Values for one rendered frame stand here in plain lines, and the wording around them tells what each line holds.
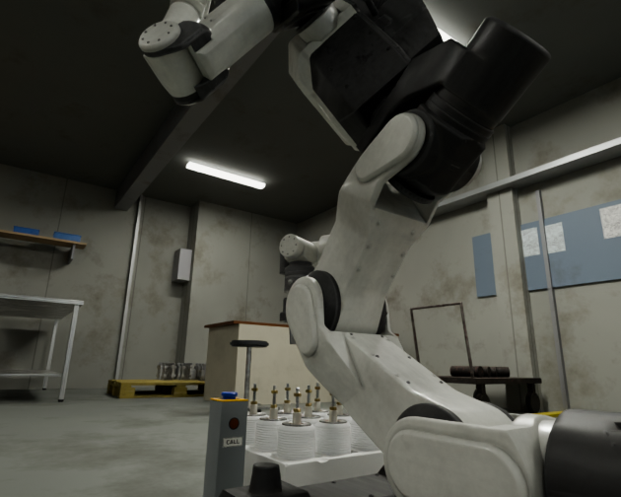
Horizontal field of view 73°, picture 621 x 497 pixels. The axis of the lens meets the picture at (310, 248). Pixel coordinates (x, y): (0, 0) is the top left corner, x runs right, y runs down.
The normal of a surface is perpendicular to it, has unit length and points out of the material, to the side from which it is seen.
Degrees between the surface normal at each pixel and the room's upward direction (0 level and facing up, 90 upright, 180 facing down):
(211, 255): 90
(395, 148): 90
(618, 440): 43
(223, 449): 90
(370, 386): 90
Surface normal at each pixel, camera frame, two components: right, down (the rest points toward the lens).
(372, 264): 0.45, 0.40
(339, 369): -0.62, 0.16
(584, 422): -0.37, -0.93
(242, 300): 0.58, -0.21
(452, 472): -0.82, -0.17
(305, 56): -0.08, 0.27
